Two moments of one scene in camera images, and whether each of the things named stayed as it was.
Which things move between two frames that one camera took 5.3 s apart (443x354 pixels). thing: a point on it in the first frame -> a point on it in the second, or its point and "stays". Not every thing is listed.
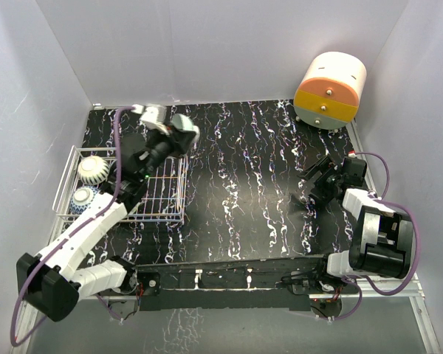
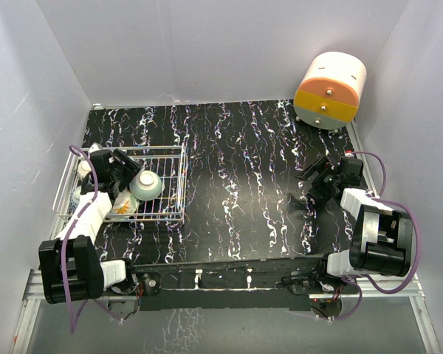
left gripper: x=179 y=141 -> x=130 y=167
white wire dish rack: x=167 y=184 stays
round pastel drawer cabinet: x=328 y=96 stays
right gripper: x=319 y=189 stays
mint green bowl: x=184 y=123 -> x=145 y=186
